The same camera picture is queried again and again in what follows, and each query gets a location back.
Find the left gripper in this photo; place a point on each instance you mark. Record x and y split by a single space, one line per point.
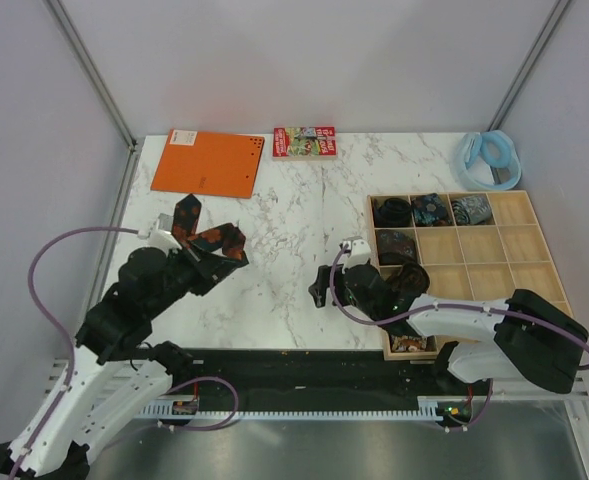
210 266

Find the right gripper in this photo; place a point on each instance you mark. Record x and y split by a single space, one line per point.
321 282

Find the black orange floral tie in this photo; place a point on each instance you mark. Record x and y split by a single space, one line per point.
228 238

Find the brown tie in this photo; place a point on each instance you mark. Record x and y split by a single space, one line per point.
407 281

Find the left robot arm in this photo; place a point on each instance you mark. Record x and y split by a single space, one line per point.
111 375

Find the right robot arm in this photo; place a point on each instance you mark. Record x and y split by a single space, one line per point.
521 336

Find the rolled dark speckled tie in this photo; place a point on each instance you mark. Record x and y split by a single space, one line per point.
395 247

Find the rolled multicolour patterned tie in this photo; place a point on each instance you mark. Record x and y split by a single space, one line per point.
410 344

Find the rolled dark teal tie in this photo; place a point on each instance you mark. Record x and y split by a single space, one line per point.
394 212

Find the rolled blue floral tie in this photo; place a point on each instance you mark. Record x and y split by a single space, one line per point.
430 210

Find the orange board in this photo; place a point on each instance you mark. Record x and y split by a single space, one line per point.
209 163

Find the wooden compartment tray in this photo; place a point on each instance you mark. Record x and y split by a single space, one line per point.
486 261

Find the rolled grey paisley tie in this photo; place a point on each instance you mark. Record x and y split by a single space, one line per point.
471 210

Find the red green book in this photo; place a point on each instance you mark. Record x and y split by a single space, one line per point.
317 142

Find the light blue headband device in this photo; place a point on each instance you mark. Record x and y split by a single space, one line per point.
494 149

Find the white cable duct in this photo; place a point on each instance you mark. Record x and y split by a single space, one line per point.
167 410

